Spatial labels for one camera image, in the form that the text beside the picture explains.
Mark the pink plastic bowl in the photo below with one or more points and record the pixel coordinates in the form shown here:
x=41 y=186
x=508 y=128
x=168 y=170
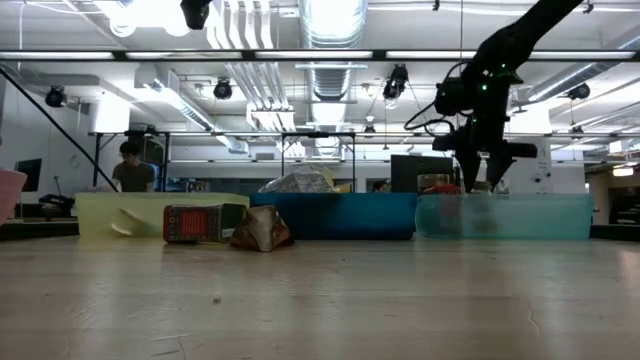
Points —
x=11 y=192

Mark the glowing wall lamp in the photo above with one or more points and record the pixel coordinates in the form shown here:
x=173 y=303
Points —
x=623 y=171

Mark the person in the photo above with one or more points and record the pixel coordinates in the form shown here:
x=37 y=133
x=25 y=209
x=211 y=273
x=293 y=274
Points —
x=132 y=177
x=381 y=186

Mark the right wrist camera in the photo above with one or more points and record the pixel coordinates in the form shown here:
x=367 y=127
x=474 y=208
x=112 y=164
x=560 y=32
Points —
x=450 y=97

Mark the white square column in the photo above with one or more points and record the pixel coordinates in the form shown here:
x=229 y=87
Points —
x=530 y=177

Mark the small red container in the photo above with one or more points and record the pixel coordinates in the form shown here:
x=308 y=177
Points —
x=452 y=190

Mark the teal blue plastic bin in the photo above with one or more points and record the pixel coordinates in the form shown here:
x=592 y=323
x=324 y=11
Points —
x=340 y=217

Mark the dark wall screen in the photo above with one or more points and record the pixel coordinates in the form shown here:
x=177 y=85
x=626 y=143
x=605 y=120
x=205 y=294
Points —
x=30 y=175

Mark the small saffron glass jar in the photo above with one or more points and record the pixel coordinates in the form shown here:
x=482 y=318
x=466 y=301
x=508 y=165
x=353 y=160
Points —
x=482 y=187

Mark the long ceiling light strip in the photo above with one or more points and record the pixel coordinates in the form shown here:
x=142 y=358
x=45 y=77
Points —
x=180 y=55
x=575 y=54
x=60 y=55
x=315 y=54
x=425 y=54

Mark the black horizontal beam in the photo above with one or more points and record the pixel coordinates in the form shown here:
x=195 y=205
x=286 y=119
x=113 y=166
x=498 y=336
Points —
x=248 y=55

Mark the black background rig frame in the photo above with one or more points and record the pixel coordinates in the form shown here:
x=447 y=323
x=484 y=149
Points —
x=354 y=165

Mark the silver ventilation duct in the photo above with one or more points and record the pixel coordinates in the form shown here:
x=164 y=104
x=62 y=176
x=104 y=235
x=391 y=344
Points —
x=332 y=80

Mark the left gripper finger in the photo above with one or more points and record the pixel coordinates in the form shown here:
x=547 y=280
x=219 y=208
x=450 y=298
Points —
x=196 y=10

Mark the black monitor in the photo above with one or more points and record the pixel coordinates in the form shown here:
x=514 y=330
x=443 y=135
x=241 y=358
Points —
x=405 y=170

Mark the black background cabinet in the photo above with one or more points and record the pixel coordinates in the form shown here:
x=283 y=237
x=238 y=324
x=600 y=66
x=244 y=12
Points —
x=625 y=210

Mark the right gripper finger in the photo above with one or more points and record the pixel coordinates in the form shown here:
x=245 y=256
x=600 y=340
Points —
x=467 y=155
x=502 y=160

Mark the translucent mint green bin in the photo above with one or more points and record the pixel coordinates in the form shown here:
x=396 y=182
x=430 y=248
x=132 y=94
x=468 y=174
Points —
x=540 y=217

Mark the red patterned tin box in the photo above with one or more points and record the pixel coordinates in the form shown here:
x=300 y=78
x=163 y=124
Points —
x=192 y=223

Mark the translucent yellow plastic bin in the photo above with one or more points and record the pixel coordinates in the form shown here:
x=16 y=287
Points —
x=100 y=215

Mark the black aluminium table frame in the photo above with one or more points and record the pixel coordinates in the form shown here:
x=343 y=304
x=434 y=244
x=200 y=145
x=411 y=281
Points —
x=615 y=233

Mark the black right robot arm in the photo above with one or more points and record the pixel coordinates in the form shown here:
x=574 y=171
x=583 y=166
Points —
x=525 y=30

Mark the brown foil packet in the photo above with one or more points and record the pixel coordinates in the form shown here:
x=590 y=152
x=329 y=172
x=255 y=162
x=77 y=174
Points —
x=262 y=227

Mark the black ceiling spotlight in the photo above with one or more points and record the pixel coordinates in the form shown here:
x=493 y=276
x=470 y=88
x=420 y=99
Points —
x=396 y=82
x=222 y=89
x=55 y=96
x=369 y=130
x=579 y=91

